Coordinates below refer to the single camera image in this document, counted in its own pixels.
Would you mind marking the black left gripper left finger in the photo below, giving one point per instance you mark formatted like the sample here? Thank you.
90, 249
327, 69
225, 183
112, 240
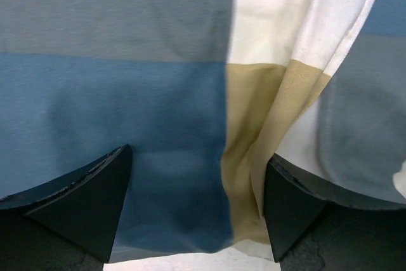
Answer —
70, 222

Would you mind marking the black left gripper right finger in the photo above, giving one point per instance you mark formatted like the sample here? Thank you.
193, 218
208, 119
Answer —
314, 224

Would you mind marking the blue tan white patchwork pillowcase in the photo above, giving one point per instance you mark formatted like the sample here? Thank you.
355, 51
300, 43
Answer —
205, 92

